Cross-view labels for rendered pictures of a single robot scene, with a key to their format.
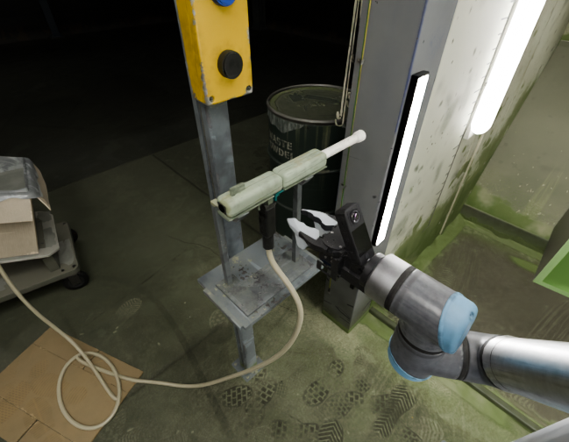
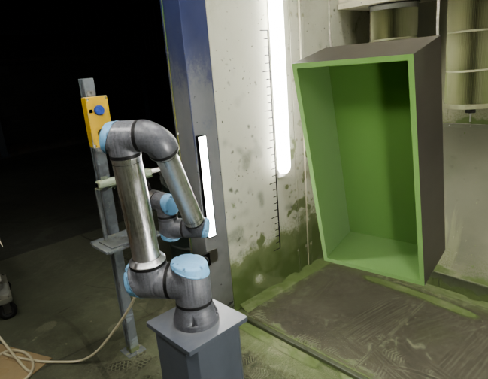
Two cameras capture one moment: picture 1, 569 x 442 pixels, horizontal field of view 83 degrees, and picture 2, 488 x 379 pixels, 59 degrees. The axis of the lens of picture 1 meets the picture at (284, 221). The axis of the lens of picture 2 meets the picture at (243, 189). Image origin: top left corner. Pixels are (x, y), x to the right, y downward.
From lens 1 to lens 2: 168 cm
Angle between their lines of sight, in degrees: 24
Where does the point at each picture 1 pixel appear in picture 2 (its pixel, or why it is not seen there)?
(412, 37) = (190, 120)
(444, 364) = (174, 225)
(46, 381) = not seen: outside the picture
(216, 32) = (97, 122)
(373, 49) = (180, 127)
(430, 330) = (159, 204)
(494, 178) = not seen: hidden behind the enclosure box
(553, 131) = not seen: hidden behind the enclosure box
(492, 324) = (328, 313)
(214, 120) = (99, 156)
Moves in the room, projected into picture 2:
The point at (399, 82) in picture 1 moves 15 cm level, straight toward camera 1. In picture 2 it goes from (191, 140) to (179, 145)
